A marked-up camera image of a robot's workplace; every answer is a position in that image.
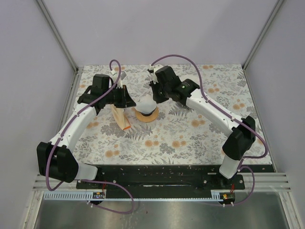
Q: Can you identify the light wooden ring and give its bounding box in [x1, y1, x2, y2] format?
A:
[134, 106, 160, 123]

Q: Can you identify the left aluminium frame post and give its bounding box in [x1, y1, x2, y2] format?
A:
[35, 0, 79, 73]

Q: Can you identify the floral table mat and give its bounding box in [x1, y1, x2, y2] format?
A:
[73, 64, 257, 165]

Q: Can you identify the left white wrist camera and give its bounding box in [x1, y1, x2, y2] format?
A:
[111, 70, 126, 88]

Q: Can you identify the aluminium front rail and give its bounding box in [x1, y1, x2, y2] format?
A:
[32, 173, 291, 192]

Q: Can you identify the white slotted cable duct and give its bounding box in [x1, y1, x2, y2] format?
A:
[43, 191, 106, 201]

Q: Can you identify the right aluminium frame post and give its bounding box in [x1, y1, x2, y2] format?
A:
[242, 0, 286, 71]

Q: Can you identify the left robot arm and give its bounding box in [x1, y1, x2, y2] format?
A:
[37, 71, 136, 188]

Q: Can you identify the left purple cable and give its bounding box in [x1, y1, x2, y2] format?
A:
[45, 59, 135, 214]

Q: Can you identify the aluminium frame post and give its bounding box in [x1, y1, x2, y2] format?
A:
[35, 0, 79, 73]
[242, 0, 286, 71]

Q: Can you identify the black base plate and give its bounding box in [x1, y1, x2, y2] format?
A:
[75, 163, 275, 198]

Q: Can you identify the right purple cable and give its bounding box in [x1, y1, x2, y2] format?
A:
[150, 54, 269, 207]

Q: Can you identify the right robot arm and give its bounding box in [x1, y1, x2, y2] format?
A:
[147, 65, 255, 189]

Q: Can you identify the purple cable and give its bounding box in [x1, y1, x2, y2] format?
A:
[45, 59, 135, 214]
[150, 54, 269, 207]

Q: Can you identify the coffee filter paper pack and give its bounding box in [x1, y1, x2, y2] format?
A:
[111, 105, 131, 130]

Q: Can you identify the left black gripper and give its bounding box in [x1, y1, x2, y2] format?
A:
[103, 85, 136, 108]

